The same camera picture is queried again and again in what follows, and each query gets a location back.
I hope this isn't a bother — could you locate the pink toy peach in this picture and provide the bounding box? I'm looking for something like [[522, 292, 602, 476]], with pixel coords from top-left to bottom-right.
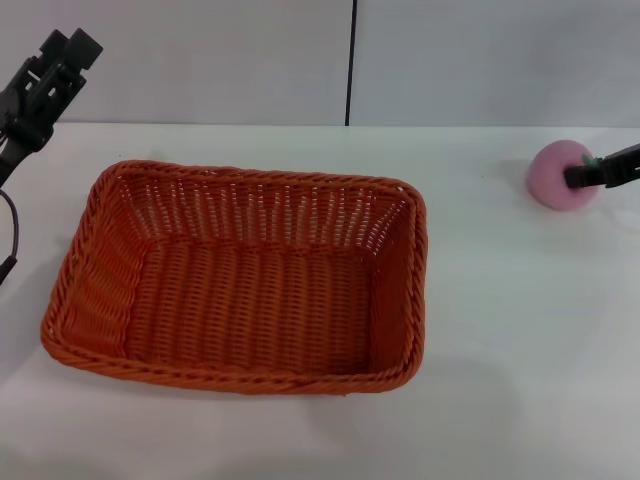
[[529, 140, 600, 211]]

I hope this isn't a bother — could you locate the black cable with connector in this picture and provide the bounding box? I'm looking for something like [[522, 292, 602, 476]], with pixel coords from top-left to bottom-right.
[[0, 189, 22, 287]]

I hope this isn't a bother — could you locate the thin black cable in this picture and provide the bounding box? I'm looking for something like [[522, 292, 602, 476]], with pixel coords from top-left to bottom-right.
[[344, 0, 360, 127]]

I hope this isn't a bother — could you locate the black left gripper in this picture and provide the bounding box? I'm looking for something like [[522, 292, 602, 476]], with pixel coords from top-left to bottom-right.
[[0, 27, 104, 154]]

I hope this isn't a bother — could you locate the orange woven rectangular basket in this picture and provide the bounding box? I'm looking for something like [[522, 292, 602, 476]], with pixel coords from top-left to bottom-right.
[[39, 159, 428, 397]]

